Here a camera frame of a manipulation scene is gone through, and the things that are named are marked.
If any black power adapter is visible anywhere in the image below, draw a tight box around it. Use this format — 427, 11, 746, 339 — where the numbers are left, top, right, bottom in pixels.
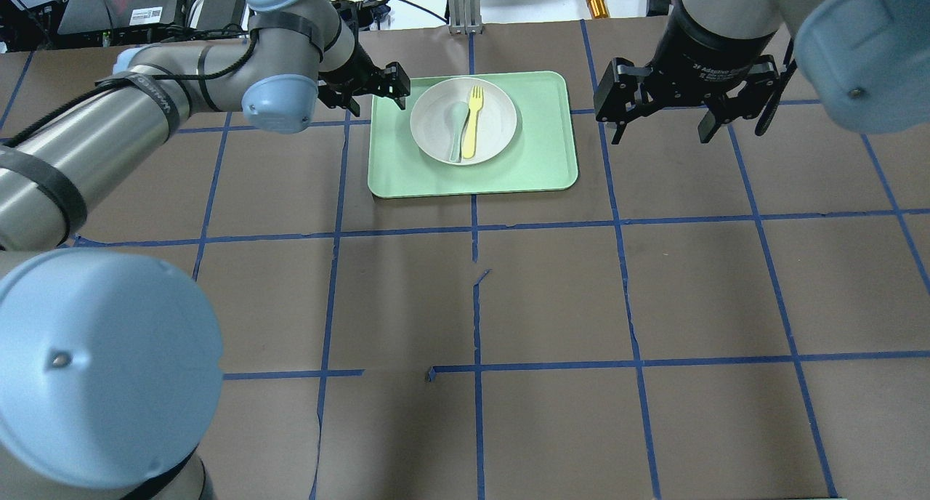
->
189, 0, 246, 37

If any light green tray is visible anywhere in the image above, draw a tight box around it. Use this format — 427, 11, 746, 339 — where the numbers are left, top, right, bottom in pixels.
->
368, 70, 578, 198

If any grey green plastic spoon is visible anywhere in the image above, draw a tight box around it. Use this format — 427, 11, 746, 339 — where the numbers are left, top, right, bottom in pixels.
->
446, 100, 469, 164

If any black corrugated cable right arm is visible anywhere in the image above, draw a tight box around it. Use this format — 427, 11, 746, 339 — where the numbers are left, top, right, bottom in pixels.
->
0, 20, 262, 148

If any yellow plastic fork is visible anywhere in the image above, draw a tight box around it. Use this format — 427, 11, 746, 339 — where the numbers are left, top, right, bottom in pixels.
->
461, 86, 484, 160

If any white round plate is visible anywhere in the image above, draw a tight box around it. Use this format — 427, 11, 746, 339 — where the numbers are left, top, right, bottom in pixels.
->
409, 77, 518, 166

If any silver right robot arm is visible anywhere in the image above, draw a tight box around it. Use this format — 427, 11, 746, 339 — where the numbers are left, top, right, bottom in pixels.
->
594, 0, 929, 143

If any aluminium camera post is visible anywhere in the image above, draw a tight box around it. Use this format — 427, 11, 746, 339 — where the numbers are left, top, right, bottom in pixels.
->
446, 0, 484, 34

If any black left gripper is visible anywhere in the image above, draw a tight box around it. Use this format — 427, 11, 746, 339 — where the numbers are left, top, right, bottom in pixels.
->
318, 45, 411, 117

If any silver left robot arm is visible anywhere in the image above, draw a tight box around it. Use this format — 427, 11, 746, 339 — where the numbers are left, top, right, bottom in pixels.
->
1, 0, 410, 499

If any orange metal cylinder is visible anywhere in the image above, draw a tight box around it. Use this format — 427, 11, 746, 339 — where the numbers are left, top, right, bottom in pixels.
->
585, 0, 610, 19

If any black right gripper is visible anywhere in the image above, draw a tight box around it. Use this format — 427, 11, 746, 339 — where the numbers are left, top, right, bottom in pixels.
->
594, 7, 780, 145

